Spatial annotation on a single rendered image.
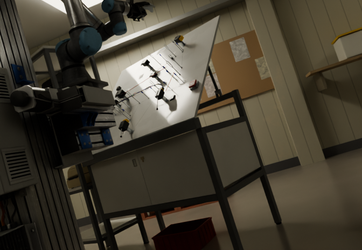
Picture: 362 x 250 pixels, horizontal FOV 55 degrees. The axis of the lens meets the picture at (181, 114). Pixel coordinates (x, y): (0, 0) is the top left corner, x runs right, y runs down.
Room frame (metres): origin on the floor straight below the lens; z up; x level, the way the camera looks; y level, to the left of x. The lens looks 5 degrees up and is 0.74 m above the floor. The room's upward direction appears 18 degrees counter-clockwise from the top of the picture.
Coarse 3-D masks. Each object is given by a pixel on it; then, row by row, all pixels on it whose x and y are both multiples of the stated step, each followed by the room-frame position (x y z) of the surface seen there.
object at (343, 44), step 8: (352, 32) 3.96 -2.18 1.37; (360, 32) 3.93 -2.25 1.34; (336, 40) 4.18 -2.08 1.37; (344, 40) 3.98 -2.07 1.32; (352, 40) 3.96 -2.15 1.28; (360, 40) 3.94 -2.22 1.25; (336, 48) 4.27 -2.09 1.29; (344, 48) 3.99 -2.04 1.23; (352, 48) 3.97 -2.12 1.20; (360, 48) 3.95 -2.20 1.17; (344, 56) 4.04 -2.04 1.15; (352, 56) 3.98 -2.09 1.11
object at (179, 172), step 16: (160, 144) 2.26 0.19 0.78; (176, 144) 2.18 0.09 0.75; (192, 144) 2.10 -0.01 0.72; (144, 160) 2.37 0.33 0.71; (160, 160) 2.29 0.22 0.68; (176, 160) 2.20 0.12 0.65; (192, 160) 2.13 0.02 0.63; (144, 176) 2.40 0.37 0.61; (160, 176) 2.31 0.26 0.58; (176, 176) 2.23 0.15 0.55; (192, 176) 2.15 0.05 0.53; (208, 176) 2.08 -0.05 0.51; (160, 192) 2.34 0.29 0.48; (176, 192) 2.25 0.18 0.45; (192, 192) 2.17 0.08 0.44; (208, 192) 2.10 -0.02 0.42
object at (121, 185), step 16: (112, 160) 2.57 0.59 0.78; (128, 160) 2.47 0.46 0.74; (96, 176) 2.72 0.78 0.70; (112, 176) 2.61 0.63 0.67; (128, 176) 2.50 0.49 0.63; (112, 192) 2.64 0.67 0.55; (128, 192) 2.53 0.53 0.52; (144, 192) 2.43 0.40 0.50; (112, 208) 2.67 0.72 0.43; (128, 208) 2.56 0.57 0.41
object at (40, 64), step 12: (48, 48) 2.80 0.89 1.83; (36, 60) 2.91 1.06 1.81; (48, 60) 2.77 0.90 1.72; (36, 72) 3.27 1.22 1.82; (48, 72) 2.78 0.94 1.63; (96, 72) 3.13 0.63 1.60; (84, 180) 2.78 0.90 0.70; (72, 192) 2.88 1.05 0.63; (84, 192) 2.77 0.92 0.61; (96, 204) 3.46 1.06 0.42; (96, 228) 2.77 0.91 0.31; (120, 228) 2.95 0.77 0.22; (144, 228) 3.14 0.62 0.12; (84, 240) 2.89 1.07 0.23; (96, 240) 2.78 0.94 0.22; (144, 240) 3.12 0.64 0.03
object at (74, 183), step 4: (72, 168) 2.96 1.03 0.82; (84, 168) 2.89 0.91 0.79; (68, 172) 2.97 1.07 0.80; (72, 172) 2.93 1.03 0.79; (76, 172) 2.90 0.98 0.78; (84, 172) 2.89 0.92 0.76; (88, 172) 2.92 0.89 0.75; (68, 176) 2.96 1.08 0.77; (72, 176) 2.94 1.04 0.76; (76, 176) 2.86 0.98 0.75; (88, 176) 2.90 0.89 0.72; (68, 180) 2.94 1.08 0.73; (72, 180) 2.91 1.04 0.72; (76, 180) 2.87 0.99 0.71; (88, 180) 2.89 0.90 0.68; (68, 184) 2.94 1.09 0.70; (72, 184) 2.91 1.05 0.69; (76, 184) 2.88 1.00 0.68; (80, 184) 2.86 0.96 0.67; (72, 188) 2.96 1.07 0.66
